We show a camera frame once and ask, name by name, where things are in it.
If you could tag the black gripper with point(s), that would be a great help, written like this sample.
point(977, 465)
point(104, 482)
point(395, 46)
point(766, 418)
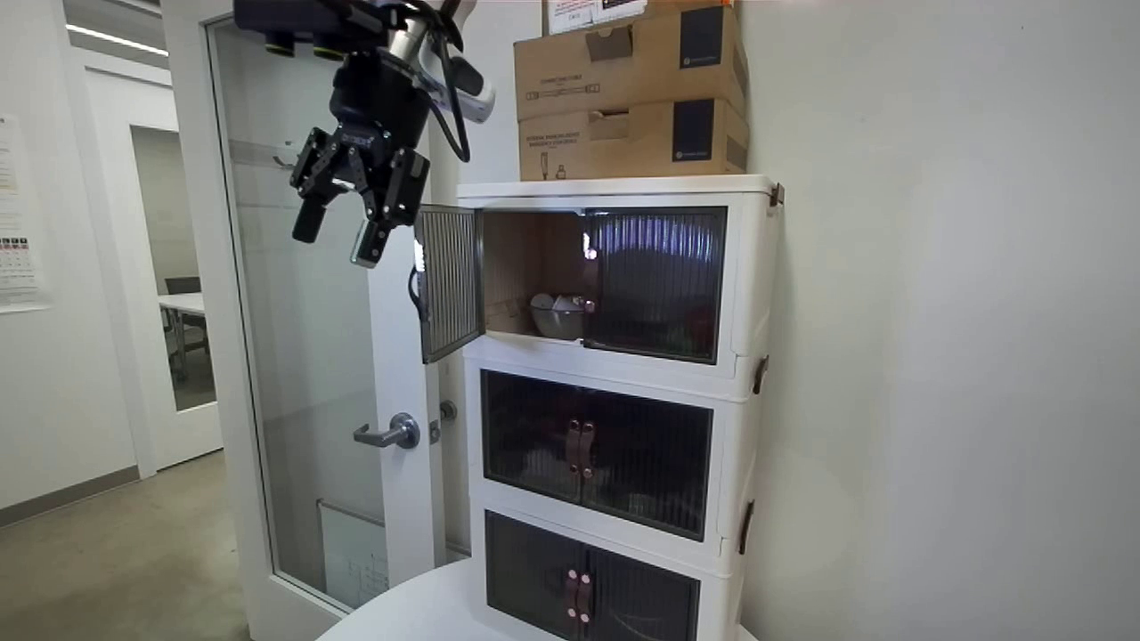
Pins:
point(377, 119)

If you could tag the dark ribbed cabinet door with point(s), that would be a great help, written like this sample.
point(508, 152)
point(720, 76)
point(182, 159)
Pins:
point(643, 605)
point(661, 291)
point(654, 469)
point(528, 573)
point(450, 285)
point(528, 440)

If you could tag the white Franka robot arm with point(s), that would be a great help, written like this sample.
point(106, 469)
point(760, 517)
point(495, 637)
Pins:
point(467, 91)

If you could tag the white coat hook rack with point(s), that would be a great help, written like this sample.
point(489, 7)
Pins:
point(282, 152)

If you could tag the shiny metal bowl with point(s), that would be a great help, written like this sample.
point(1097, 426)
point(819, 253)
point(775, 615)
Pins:
point(557, 313)

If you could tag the white background door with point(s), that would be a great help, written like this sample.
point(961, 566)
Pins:
point(111, 298)

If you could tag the brown cardboard box black label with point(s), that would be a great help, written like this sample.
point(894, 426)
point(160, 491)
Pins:
point(628, 73)
point(617, 148)

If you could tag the white door with glass panel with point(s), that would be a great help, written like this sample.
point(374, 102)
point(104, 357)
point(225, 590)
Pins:
point(395, 474)

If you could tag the white three-tier storage cabinet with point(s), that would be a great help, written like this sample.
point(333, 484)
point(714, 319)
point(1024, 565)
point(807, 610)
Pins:
point(617, 380)

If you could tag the white panel behind glass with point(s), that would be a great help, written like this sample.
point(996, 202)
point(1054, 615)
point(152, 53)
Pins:
point(352, 554)

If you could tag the brown cabinet side latch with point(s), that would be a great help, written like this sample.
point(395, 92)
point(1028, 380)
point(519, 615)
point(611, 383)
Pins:
point(745, 527)
point(760, 376)
point(777, 198)

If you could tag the white wall poster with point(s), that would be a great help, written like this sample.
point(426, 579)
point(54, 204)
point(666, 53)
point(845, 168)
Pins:
point(19, 214)

